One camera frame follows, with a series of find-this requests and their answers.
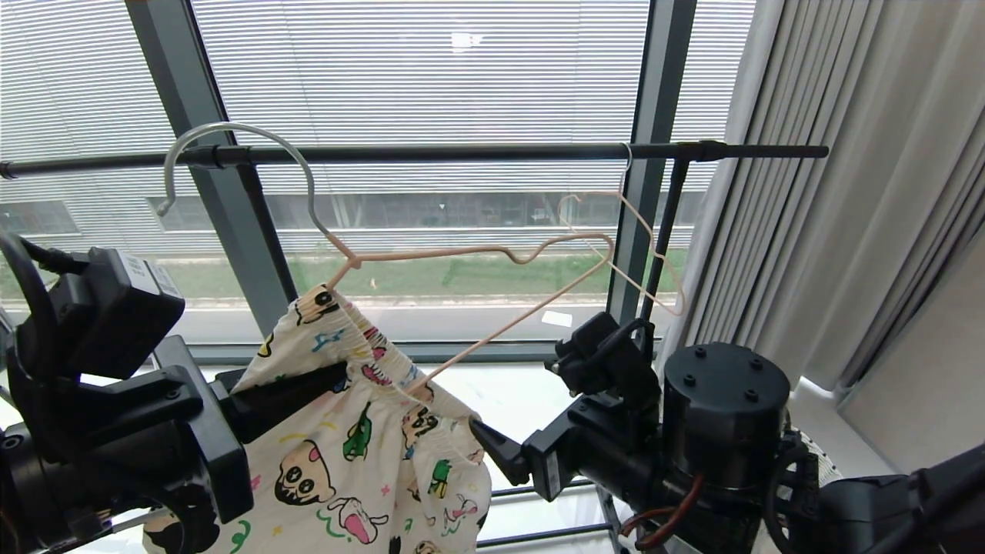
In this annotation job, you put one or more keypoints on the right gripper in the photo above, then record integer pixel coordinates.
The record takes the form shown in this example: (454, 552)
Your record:
(600, 454)

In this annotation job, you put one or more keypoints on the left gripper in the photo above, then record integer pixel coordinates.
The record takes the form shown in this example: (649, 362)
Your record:
(138, 438)

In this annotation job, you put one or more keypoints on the cream printed shorts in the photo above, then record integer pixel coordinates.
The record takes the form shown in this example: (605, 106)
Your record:
(369, 477)

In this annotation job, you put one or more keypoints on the pink clothes hanger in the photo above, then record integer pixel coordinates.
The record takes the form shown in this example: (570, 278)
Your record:
(655, 235)
(431, 253)

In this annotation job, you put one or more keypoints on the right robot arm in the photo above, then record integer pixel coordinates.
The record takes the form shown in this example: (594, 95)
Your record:
(723, 415)

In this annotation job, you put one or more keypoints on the black clothes rack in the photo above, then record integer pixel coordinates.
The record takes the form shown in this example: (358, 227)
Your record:
(462, 153)

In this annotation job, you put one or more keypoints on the window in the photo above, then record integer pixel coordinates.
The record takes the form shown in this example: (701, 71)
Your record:
(462, 77)

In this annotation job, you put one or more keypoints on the beige curtain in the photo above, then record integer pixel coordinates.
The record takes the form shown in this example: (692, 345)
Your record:
(846, 192)

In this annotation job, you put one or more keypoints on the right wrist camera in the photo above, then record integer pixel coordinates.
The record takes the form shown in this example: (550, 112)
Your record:
(608, 362)

